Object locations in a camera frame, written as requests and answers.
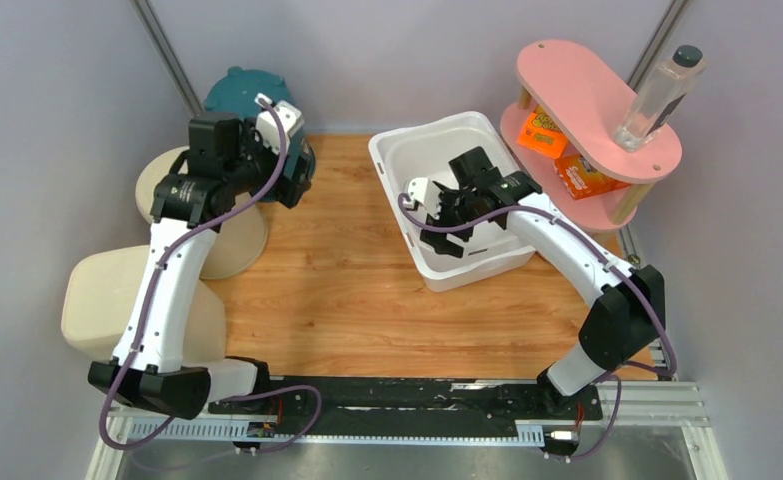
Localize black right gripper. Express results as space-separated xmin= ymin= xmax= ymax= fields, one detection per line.
xmin=420 ymin=181 xmax=481 ymax=258

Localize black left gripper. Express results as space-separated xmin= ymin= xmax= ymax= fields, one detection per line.
xmin=222 ymin=118 xmax=311 ymax=208

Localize teal plastic bucket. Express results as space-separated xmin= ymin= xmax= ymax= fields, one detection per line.
xmin=204 ymin=66 xmax=297 ymax=157

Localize cream large bucket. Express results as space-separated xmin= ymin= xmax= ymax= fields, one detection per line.
xmin=135 ymin=146 xmax=269 ymax=280

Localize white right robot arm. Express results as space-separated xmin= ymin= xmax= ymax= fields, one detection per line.
xmin=398 ymin=147 xmax=665 ymax=418

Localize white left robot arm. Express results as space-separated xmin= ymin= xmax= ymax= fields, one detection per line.
xmin=87 ymin=102 xmax=312 ymax=420

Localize cream square container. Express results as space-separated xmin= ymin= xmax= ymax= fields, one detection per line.
xmin=61 ymin=245 xmax=226 ymax=366

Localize white plastic tub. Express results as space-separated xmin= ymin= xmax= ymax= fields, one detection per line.
xmin=368 ymin=111 xmax=535 ymax=292

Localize orange snack box upper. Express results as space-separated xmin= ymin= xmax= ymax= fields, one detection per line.
xmin=517 ymin=105 xmax=569 ymax=159

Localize orange snack box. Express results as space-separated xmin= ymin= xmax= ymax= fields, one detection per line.
xmin=554 ymin=154 xmax=630 ymax=200
xmin=517 ymin=105 xmax=569 ymax=159

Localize orange snack box lower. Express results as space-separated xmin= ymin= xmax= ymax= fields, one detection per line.
xmin=554 ymin=154 xmax=630 ymax=200

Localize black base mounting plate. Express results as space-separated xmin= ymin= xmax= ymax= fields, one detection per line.
xmin=208 ymin=376 xmax=603 ymax=439

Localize pink two-tier shelf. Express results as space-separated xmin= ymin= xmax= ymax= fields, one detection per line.
xmin=500 ymin=39 xmax=682 ymax=233

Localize clear bottle black cap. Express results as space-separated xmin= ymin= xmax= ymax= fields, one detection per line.
xmin=613 ymin=44 xmax=706 ymax=152

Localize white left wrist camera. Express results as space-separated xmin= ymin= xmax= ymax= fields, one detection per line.
xmin=255 ymin=93 xmax=304 ymax=154

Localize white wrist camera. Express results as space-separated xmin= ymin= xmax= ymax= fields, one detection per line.
xmin=255 ymin=93 xmax=304 ymax=154
xmin=403 ymin=177 xmax=441 ymax=219

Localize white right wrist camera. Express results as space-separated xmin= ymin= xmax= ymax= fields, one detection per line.
xmin=403 ymin=177 xmax=441 ymax=219

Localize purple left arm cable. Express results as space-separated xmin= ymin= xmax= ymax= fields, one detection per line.
xmin=98 ymin=95 xmax=326 ymax=458

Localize aluminium frame rail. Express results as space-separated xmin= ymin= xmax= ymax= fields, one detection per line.
xmin=107 ymin=380 xmax=725 ymax=478

